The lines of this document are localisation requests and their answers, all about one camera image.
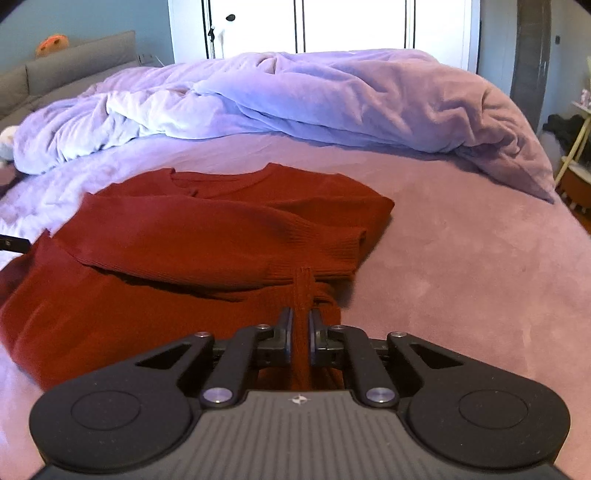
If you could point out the grey vertical panel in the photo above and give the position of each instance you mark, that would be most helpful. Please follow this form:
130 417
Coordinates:
531 60

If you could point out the lilac duvet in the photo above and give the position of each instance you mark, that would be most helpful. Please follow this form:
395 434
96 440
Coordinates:
346 92

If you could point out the orange plush toy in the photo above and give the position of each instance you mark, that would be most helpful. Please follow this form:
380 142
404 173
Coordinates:
51 45

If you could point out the red knit cardigan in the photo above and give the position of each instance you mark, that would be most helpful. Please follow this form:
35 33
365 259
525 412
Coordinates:
161 249

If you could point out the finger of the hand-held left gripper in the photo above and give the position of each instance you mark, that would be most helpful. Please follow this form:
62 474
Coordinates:
14 243

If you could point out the pink bed sheet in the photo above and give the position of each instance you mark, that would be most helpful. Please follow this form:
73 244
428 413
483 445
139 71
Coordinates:
461 277

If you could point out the white wardrobe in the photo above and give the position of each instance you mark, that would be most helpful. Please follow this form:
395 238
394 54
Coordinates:
346 23

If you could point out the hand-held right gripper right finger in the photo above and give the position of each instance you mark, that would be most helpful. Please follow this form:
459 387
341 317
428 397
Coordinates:
313 337

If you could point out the yellow side table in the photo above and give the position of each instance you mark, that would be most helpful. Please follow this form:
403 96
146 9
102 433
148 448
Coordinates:
577 180

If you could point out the white plush toy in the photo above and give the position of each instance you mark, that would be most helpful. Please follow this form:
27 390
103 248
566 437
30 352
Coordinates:
7 143

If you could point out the dark clothes pile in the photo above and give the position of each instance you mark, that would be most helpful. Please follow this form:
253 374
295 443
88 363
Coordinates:
563 129

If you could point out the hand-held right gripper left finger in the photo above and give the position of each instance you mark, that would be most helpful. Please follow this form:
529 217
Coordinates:
289 337

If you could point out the grey sofa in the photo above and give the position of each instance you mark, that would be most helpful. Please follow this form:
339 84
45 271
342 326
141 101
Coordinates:
78 69

